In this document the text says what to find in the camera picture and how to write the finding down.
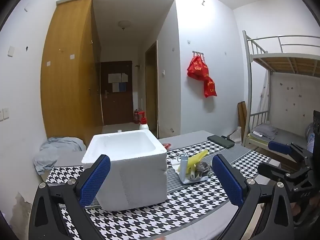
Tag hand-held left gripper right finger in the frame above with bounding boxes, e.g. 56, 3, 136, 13
212, 154, 295, 240

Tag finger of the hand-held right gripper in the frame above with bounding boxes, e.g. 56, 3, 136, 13
258, 163, 302, 183
268, 141, 313, 166

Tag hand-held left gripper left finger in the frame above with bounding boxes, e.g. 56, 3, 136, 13
29, 154, 111, 240

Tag grey cloth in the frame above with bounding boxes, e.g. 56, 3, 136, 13
189, 161, 213, 181

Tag white paper towel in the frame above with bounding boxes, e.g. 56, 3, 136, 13
171, 159, 211, 184

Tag yellow rubber glove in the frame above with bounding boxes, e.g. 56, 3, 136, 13
186, 149, 209, 173

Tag white foam box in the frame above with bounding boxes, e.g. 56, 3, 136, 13
82, 129, 167, 212

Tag light blue tube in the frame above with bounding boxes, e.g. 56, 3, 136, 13
179, 155, 189, 175

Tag white charger cable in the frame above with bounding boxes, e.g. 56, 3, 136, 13
174, 152, 188, 163

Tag person's right hand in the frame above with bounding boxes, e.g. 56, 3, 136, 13
291, 202, 304, 218

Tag grey folded bedding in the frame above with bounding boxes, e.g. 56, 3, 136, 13
252, 125, 279, 139

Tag black smartphone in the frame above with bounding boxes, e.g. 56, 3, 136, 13
207, 135, 235, 149

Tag white plastic bag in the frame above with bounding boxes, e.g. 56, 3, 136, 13
229, 127, 243, 146

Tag leaning wooden boards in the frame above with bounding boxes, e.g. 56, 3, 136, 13
237, 101, 249, 145

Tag black white houndstooth table mat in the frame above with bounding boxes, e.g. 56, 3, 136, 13
45, 140, 273, 240

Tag light blue crumpled cloth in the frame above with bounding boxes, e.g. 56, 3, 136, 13
34, 137, 87, 176

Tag red pump white bottle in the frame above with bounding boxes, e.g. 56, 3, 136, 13
139, 111, 150, 131

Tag dark brown entrance door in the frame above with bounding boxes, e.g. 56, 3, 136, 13
100, 60, 133, 126

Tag grey metal bunk bed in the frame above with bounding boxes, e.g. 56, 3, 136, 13
242, 30, 320, 155

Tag red plastic bag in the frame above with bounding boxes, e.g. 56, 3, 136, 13
203, 76, 217, 98
187, 55, 209, 81

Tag wooden wardrobe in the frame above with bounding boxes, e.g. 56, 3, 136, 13
40, 0, 103, 146

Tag wooden side door frame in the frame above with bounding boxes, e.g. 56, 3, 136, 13
145, 40, 159, 137

